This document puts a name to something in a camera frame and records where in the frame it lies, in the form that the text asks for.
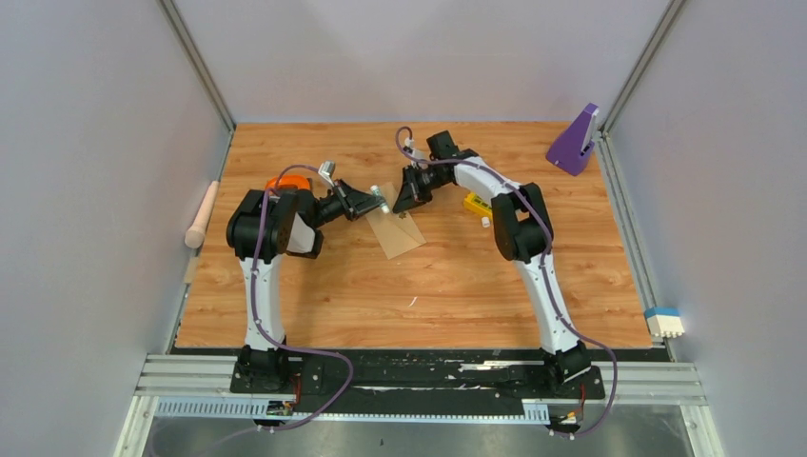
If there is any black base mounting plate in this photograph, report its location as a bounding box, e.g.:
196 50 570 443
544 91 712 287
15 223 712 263
229 348 607 414

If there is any orange toy track loop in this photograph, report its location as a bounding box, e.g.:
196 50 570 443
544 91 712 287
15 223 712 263
266 174 313 190

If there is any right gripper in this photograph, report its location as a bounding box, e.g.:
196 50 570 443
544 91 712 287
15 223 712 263
395 165 451 214

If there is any wooden rolling pin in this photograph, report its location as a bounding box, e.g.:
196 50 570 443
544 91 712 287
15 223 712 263
184 181 220 248

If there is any slotted cable duct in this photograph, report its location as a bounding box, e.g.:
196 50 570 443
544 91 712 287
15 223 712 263
154 397 550 426

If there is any white blue toy brick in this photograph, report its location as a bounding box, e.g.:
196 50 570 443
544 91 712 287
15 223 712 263
643 307 685 338

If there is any white green glue stick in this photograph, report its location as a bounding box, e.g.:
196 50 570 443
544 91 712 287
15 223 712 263
370 185 391 214

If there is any brown paper envelope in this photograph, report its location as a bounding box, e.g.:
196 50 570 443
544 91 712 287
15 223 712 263
365 208 426 259

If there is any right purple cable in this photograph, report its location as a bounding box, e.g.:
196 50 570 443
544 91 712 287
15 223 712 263
395 127 620 440

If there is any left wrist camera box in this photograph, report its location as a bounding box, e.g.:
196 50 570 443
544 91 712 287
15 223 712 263
317 160 336 188

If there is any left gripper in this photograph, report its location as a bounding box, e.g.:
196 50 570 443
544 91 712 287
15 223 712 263
312 180 384 230

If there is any purple plastic stand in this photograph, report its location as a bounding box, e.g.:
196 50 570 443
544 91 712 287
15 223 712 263
545 103 600 176

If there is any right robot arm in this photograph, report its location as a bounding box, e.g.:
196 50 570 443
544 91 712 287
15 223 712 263
392 126 591 398

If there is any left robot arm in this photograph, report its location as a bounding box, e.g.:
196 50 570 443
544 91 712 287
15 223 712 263
226 179 389 393

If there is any yellow toy window brick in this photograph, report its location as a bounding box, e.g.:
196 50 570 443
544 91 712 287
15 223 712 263
463 192 492 218

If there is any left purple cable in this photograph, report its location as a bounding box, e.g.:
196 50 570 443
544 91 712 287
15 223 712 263
248 165 354 433

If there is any purple cable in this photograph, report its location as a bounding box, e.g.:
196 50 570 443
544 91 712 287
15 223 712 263
248 165 354 433
395 127 620 440

